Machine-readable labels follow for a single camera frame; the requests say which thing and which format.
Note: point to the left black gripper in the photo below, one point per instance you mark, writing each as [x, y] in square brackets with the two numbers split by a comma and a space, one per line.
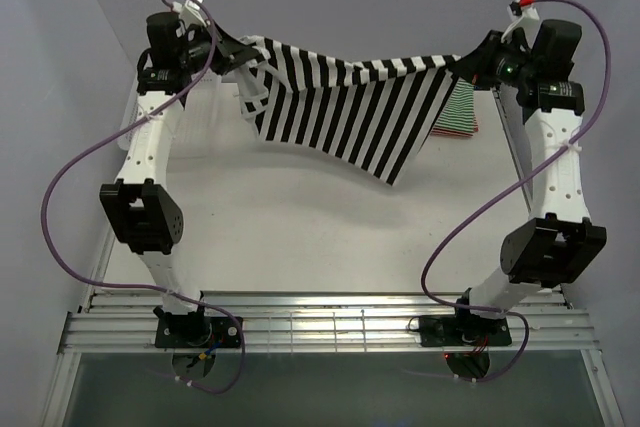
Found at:
[230, 53]

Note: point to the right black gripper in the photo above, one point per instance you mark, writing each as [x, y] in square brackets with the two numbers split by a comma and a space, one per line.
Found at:
[475, 66]

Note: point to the green striped tank top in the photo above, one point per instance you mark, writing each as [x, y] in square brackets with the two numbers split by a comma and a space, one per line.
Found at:
[460, 103]

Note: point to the red striped tank top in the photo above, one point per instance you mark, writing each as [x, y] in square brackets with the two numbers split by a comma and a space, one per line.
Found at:
[455, 128]

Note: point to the black white striped tank top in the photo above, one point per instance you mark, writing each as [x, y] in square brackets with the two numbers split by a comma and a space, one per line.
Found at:
[373, 115]

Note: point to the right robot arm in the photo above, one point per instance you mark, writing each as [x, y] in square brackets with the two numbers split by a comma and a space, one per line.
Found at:
[559, 240]

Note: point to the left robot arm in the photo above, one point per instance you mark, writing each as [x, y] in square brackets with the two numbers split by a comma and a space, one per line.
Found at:
[184, 45]

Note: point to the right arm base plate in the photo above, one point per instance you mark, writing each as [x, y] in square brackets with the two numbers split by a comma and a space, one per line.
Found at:
[453, 331]

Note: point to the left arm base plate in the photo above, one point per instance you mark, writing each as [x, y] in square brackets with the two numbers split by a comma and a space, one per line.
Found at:
[181, 333]

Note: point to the aluminium rail frame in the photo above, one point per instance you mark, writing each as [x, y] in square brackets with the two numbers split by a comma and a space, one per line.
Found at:
[316, 257]

